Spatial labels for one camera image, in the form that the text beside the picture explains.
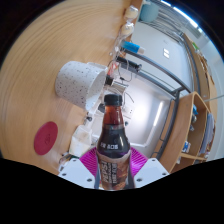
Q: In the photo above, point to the small black cube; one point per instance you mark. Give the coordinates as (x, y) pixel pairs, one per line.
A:
(109, 80)

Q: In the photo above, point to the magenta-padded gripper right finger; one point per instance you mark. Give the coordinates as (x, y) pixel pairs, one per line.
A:
(150, 171)

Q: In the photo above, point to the flat round red coaster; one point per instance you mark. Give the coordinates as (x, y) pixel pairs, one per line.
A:
(45, 138)

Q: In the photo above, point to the blue tube bottle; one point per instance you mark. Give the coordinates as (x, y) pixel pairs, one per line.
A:
(131, 46)

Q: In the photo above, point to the teal cushion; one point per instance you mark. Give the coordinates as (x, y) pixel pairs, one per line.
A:
(149, 11)

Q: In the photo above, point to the grey metal desk frame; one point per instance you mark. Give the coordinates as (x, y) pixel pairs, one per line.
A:
(173, 110)

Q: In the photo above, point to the white speckled mug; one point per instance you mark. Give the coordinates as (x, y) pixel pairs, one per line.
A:
(76, 83)

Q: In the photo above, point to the black electric shaver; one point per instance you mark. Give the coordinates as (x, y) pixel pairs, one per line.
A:
(129, 64)

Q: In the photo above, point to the dark cola plastic bottle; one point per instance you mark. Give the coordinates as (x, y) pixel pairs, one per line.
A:
(112, 143)

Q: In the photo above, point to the white desk lamp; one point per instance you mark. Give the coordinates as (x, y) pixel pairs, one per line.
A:
(158, 114)

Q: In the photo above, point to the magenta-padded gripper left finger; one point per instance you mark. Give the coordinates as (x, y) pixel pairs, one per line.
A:
(75, 172)

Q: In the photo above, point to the wooden shelf unit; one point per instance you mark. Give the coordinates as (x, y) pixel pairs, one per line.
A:
(186, 136)

